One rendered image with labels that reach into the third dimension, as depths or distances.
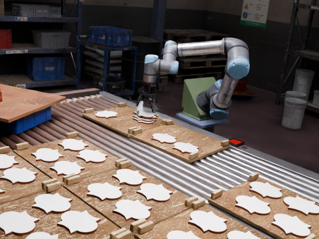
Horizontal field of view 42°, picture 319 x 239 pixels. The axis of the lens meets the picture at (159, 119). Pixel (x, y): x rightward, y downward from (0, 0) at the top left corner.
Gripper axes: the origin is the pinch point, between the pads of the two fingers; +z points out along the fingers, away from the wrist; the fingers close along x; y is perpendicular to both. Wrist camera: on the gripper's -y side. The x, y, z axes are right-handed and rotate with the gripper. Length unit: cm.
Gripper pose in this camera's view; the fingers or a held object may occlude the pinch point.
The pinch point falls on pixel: (145, 113)
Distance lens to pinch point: 248.2
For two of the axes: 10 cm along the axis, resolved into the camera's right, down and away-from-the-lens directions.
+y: 4.7, 3.2, -8.2
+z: -0.9, 9.5, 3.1
